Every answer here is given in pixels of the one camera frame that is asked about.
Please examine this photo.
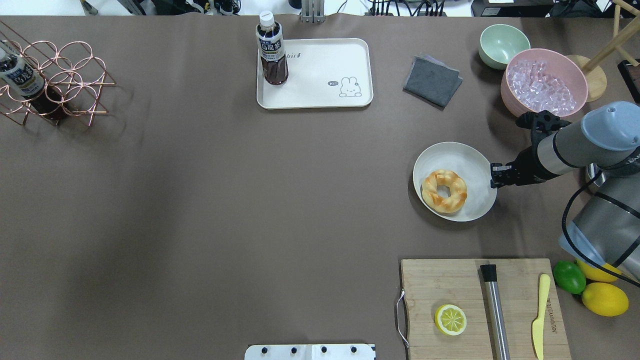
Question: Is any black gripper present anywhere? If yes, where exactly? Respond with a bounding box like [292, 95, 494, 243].
[490, 111, 572, 189]

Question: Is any glazed donut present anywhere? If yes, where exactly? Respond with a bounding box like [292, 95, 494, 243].
[421, 169, 467, 214]

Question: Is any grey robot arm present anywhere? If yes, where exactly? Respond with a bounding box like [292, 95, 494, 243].
[490, 101, 640, 286]

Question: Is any white rabbit tray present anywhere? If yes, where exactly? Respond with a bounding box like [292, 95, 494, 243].
[256, 38, 374, 110]

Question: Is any tea bottle on tray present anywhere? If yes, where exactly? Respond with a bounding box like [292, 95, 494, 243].
[256, 10, 289, 85]

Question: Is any steel muddler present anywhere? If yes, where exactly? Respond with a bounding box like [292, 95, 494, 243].
[479, 264, 511, 360]

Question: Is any pink bowl with ice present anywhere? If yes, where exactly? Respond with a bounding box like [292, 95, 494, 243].
[500, 48, 588, 117]

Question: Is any yellow plastic knife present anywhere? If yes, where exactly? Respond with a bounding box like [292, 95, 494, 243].
[531, 273, 551, 360]

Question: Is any grey folded cloth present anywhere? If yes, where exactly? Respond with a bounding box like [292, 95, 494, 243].
[403, 55, 463, 108]

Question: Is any green lime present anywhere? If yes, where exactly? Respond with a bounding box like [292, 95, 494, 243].
[552, 260, 586, 295]

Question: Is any wooden cutting board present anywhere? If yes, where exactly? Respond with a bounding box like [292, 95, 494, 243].
[400, 259, 552, 360]

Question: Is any green bowl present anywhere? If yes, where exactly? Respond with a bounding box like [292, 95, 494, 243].
[478, 23, 531, 70]

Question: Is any wooden stand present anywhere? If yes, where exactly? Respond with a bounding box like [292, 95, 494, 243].
[568, 0, 640, 102]

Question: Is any yellow lemon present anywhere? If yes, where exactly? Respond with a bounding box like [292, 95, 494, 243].
[582, 282, 630, 317]
[574, 259, 618, 283]

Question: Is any lemon half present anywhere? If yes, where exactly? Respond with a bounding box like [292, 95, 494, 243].
[434, 304, 467, 337]

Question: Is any tea bottle in rack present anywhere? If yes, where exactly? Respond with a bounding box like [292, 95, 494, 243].
[0, 48, 67, 125]

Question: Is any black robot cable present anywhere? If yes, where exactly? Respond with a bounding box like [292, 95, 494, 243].
[561, 172, 640, 288]

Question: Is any grey metal bracket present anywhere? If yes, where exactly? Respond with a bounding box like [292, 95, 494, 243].
[300, 0, 326, 24]

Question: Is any white mount plate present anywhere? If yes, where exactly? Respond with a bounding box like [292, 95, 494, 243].
[244, 343, 377, 360]

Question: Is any copper wire bottle rack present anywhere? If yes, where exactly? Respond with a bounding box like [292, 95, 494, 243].
[1, 22, 117, 126]

